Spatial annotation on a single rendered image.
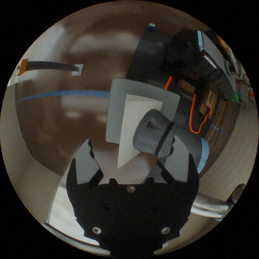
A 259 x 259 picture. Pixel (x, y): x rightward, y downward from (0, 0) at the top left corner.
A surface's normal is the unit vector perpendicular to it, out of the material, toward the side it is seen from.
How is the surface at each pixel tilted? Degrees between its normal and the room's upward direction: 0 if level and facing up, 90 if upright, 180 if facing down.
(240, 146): 90
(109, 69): 0
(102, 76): 0
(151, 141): 25
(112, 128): 0
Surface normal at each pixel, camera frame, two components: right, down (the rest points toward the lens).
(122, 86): 0.03, 0.48
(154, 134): -0.23, 0.02
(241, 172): -0.98, -0.16
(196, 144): -0.25, -0.55
